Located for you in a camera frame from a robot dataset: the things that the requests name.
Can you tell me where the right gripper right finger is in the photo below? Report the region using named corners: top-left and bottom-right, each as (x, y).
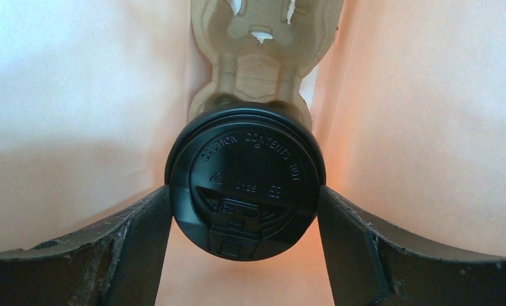
top-left (318, 187), bottom-right (506, 305)

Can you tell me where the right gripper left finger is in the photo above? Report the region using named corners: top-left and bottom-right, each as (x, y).
top-left (0, 186), bottom-right (172, 305)

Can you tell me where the orange paper bag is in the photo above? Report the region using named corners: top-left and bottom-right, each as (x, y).
top-left (0, 1), bottom-right (506, 305)

